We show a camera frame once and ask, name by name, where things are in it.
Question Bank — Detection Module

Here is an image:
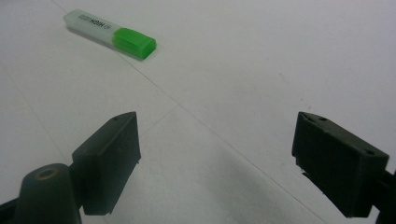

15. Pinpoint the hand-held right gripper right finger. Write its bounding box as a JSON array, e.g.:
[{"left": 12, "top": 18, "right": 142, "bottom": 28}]
[{"left": 291, "top": 111, "right": 390, "bottom": 218}]

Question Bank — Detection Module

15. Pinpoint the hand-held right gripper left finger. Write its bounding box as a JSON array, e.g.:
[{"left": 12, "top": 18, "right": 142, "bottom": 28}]
[{"left": 71, "top": 111, "right": 142, "bottom": 217}]

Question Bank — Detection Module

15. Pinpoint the green highlighter pen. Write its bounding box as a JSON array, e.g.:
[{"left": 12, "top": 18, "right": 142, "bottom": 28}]
[{"left": 63, "top": 8, "right": 158, "bottom": 61}]

